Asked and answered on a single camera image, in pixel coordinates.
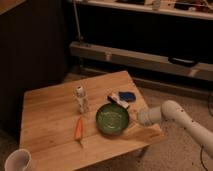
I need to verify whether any green ceramic bowl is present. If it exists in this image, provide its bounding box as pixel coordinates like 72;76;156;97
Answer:
96;103;129;135

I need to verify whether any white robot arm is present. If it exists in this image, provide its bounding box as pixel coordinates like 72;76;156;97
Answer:
137;100;213;159

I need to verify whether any striped rectangular block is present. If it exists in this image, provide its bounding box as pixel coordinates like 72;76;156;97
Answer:
107;93;129;109

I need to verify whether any blue sponge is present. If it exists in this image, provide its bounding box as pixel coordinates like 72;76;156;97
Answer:
119;92;136;102

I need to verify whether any white figurine bottle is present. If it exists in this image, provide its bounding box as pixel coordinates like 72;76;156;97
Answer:
75;86;89;114

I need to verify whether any wooden table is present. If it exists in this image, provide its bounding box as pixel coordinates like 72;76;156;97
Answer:
20;71;165;171

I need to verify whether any orange carrot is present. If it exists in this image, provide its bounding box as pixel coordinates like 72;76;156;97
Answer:
74;117;83;144

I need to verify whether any wooden pusher stick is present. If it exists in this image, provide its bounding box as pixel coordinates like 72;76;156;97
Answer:
121;123;160;140

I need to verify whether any vertical metal pole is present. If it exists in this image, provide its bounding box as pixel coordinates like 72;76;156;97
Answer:
73;0;83;44

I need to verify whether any grey metal beam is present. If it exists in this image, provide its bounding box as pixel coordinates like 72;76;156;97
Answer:
69;42;213;82

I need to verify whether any white cup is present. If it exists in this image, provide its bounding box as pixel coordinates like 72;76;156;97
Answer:
4;149;34;171

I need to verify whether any black handle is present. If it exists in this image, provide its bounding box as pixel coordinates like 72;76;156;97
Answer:
168;57;198;67

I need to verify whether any black cable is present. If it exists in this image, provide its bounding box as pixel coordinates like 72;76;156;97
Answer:
199;145;209;171

